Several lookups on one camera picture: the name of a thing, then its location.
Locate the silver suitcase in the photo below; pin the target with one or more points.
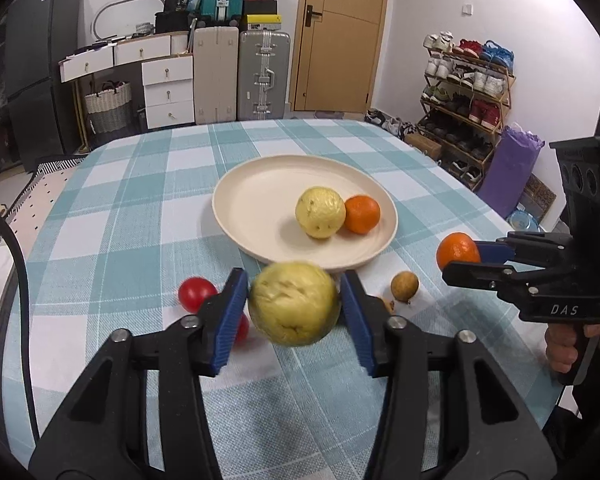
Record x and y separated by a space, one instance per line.
262 75

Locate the brown doormat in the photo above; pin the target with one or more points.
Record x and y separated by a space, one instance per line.
540 195

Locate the blue bowl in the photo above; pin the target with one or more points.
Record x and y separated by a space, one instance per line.
524 220

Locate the small brown longan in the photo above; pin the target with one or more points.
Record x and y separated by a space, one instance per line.
389 304

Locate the purple bag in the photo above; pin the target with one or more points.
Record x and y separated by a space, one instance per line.
510 170

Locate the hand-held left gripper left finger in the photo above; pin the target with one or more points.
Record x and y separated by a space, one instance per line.
232 310

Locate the yellow guava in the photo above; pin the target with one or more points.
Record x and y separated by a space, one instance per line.
320 212
292 305

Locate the cream round plate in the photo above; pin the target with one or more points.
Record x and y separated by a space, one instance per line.
260 210

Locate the beige suitcase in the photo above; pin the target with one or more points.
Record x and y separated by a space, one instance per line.
216 75

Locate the dark grey fridge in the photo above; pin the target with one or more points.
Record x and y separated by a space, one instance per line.
40 60

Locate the black bag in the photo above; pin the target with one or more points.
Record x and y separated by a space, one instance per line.
177 0

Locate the person's right forearm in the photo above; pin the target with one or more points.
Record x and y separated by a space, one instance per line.
595 410

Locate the arched mirror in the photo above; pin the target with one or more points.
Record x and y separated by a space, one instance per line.
125 15

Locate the yellow shoe box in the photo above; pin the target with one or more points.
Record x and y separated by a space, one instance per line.
261 22

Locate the patterned floor rug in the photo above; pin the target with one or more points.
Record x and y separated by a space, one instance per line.
35 200

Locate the wooden door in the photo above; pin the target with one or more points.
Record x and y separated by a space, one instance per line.
340 50

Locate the white drawer desk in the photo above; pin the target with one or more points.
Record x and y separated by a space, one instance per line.
167 90

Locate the wooden shoe rack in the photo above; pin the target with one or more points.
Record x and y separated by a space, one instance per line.
500 105

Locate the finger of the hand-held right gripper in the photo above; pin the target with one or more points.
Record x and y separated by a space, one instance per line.
480 277
492 251

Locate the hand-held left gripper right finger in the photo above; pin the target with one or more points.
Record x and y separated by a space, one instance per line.
355 310

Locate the orange tangerine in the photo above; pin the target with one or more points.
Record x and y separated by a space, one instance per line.
364 215
455 252

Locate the red tomato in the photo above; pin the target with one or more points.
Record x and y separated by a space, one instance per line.
196 294
242 329

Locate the woven laundry basket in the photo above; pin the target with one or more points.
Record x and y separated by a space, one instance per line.
107 107

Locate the person's right hand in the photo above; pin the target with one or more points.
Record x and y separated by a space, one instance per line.
560 350

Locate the black case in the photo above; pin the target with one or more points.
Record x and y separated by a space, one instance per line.
172 22

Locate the pile of floor shoes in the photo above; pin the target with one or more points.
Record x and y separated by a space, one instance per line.
387 122

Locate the cardboard box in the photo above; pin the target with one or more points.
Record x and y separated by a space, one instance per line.
422 146

